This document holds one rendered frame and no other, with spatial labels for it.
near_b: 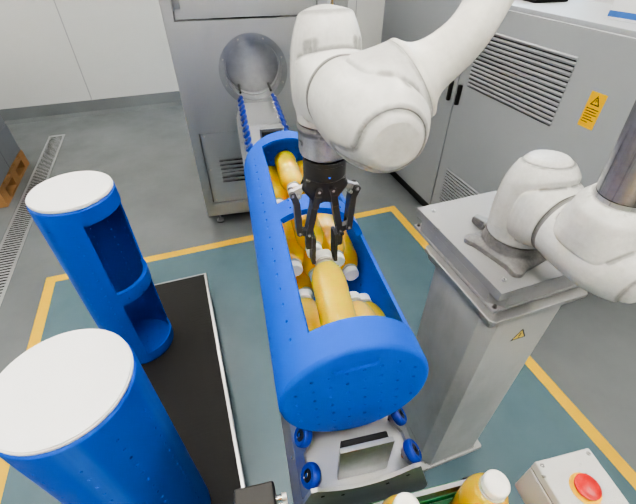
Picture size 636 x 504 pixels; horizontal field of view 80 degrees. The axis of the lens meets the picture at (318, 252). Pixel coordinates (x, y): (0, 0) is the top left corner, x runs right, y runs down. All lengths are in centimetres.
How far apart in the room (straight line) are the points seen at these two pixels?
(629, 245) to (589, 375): 164
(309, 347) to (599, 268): 57
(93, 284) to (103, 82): 414
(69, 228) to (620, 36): 215
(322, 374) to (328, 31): 50
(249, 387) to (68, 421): 123
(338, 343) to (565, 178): 62
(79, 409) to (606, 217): 105
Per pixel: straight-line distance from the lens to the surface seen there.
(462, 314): 116
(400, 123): 40
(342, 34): 56
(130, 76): 555
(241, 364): 211
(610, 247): 87
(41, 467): 95
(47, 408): 94
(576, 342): 258
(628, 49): 201
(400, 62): 45
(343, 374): 67
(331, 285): 73
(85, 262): 162
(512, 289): 103
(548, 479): 76
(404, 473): 85
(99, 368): 95
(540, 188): 98
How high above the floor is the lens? 174
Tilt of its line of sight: 41 degrees down
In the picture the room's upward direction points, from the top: straight up
